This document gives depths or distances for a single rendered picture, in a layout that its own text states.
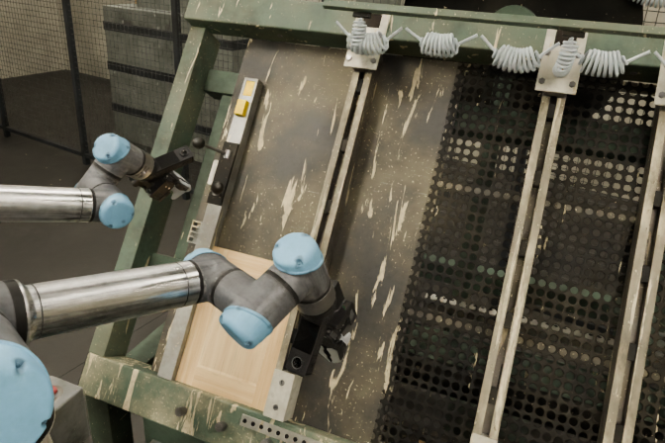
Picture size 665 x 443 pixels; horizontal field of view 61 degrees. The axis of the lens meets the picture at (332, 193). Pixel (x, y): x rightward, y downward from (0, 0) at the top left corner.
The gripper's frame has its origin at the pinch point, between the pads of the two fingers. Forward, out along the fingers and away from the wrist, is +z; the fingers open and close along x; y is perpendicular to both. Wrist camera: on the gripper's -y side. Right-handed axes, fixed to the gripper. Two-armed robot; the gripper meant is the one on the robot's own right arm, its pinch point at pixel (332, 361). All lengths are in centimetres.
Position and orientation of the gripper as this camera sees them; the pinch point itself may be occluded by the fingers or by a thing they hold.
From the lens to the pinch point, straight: 118.9
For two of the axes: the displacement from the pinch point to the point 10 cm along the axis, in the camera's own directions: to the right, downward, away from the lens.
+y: 5.0, -7.0, 5.2
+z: 2.1, 6.7, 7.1
